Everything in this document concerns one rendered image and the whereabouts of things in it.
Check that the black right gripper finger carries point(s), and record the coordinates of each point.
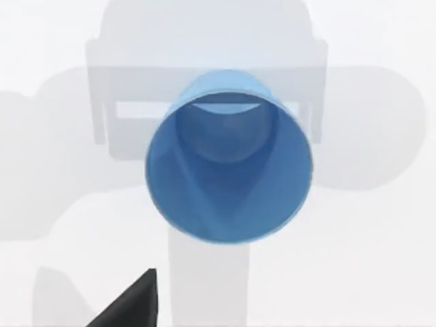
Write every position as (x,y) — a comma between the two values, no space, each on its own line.
(136,303)

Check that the blue cup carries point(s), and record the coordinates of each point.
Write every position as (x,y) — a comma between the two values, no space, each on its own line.
(228,190)

